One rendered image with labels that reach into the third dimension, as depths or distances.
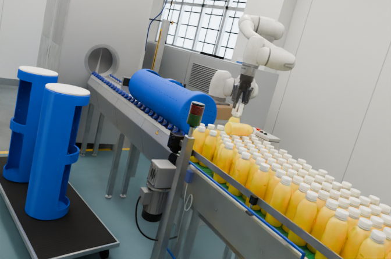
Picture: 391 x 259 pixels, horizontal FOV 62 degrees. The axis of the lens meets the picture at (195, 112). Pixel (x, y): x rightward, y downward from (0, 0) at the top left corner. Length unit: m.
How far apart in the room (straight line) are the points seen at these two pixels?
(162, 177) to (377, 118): 3.13
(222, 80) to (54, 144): 1.33
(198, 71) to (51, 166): 2.48
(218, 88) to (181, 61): 1.93
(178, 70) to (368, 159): 2.63
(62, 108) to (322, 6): 3.72
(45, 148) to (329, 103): 3.47
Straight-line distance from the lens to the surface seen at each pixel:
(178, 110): 2.01
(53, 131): 2.26
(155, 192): 1.81
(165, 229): 1.65
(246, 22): 2.25
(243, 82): 1.84
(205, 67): 4.19
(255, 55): 1.81
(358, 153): 4.45
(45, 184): 2.40
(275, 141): 1.99
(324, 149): 4.61
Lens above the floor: 1.48
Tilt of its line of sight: 10 degrees down
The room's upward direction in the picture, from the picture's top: 14 degrees clockwise
